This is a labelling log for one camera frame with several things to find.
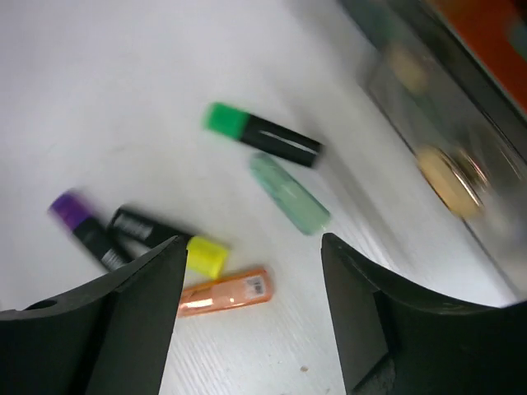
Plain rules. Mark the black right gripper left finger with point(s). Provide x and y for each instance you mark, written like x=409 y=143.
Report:
x=108 y=336

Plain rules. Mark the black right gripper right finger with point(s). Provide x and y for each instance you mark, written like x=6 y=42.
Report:
x=397 y=337

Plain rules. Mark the yellow cap black highlighter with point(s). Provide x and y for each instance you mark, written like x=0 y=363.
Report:
x=204 y=255

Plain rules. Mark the amber drawer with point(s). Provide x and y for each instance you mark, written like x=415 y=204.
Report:
x=461 y=155

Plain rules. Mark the green cap black highlighter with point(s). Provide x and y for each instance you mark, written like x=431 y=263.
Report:
x=262 y=134

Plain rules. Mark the purple cap black highlighter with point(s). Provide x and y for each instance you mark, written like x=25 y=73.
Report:
x=86 y=227

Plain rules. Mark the teal drawer organizer cabinet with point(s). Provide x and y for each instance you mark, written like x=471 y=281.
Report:
x=424 y=25

